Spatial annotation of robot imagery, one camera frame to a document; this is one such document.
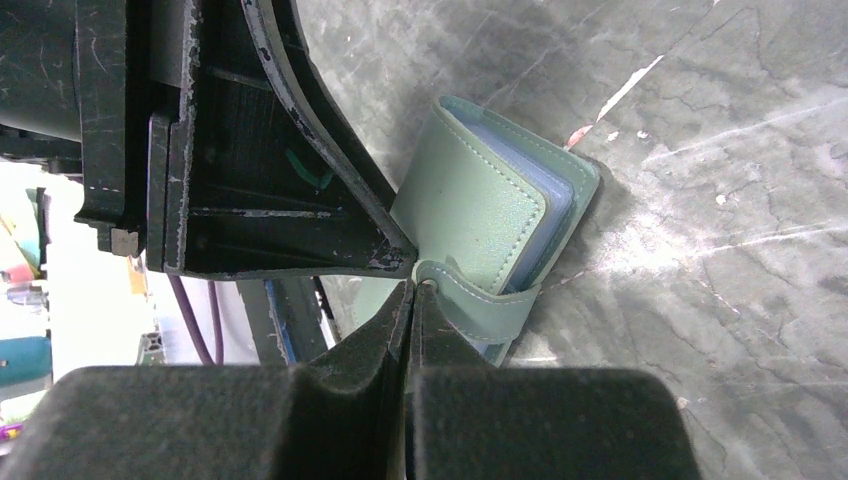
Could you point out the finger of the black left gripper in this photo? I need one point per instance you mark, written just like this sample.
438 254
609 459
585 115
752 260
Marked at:
322 102

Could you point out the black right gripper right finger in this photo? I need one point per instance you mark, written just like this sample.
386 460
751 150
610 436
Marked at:
467 419

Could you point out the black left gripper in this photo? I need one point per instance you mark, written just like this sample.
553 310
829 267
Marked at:
193 139

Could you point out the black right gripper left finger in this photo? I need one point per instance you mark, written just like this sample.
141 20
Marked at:
339 416

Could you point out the green card holder wallet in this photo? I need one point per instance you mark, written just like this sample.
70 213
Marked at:
490 207

